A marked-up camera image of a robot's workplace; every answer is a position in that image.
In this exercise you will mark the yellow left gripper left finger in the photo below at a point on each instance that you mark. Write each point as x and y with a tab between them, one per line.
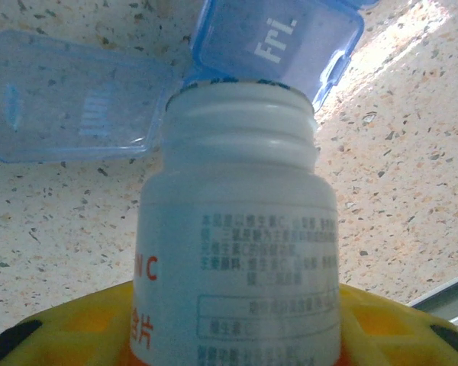
68	335

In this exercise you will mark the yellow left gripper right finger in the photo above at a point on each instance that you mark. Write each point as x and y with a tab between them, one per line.
397	339

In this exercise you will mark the blue and white packet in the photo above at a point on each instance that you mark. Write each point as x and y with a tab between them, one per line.
61	106

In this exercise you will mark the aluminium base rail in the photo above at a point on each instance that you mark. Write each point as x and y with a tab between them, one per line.
450	301

